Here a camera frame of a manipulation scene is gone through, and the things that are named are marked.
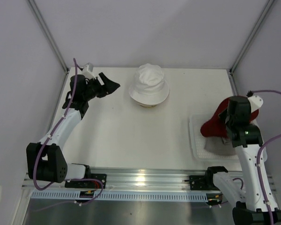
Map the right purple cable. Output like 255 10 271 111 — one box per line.
209 90 281 225

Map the white plastic basket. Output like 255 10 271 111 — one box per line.
189 113 238 163

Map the white slotted cable duct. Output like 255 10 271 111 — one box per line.
31 190 222 203

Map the left aluminium frame post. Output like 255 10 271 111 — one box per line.
26 0 68 74

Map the grey bucket hat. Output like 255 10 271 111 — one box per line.
204 137 236 156

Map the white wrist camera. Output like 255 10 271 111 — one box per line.
247 91 264 113
81 63 98 82

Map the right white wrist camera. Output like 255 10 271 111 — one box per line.
247 91 264 113

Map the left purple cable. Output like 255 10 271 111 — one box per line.
32 58 104 209

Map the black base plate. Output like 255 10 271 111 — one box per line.
65 173 107 189
189 175 212 191

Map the right aluminium frame post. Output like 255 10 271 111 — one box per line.
229 0 277 76

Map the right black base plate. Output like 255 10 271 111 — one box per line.
189 175 212 191

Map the white bucket hat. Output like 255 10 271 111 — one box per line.
128 63 170 105

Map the red cap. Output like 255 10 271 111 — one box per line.
200 96 261 142

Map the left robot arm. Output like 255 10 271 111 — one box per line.
26 73 120 188

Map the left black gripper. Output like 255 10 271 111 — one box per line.
83 73 120 101

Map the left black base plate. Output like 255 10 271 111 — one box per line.
65 173 107 189

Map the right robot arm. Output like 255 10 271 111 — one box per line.
200 96 281 225

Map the aluminium frame post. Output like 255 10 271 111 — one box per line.
26 0 68 74
229 0 277 76

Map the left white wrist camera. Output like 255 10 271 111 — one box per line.
81 63 98 82

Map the aluminium mounting rail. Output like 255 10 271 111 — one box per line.
21 166 277 193

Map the purple cable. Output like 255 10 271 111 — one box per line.
32 58 104 209
209 90 281 225

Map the beige bucket hat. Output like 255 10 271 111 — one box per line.
138 103 159 108

